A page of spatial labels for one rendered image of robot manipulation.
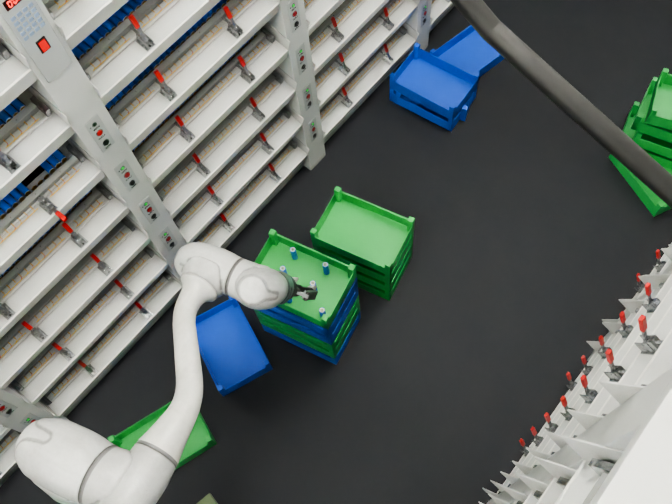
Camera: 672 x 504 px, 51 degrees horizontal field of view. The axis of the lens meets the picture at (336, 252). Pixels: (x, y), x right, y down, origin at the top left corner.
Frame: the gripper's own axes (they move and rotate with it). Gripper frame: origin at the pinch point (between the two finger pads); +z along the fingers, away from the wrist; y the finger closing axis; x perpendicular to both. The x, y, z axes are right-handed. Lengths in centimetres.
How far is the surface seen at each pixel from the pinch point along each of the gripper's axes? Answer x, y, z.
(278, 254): 3.7, -16.4, 18.3
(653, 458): 16, 74, -121
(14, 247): -14, -59, -49
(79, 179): 7, -55, -39
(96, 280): -23, -58, -9
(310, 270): 3.2, -4.4, 18.1
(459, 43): 110, -7, 112
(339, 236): 15.6, -5.9, 41.5
